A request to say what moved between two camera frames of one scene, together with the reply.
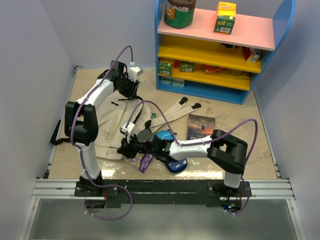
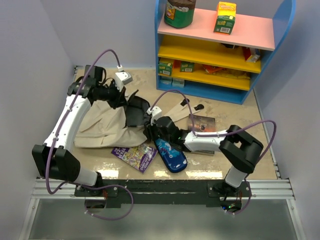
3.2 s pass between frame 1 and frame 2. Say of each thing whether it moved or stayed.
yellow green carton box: stayed
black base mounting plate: stayed
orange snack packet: stayed
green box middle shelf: stayed
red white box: stayed
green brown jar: stayed
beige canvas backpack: moved
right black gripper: moved
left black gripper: moved
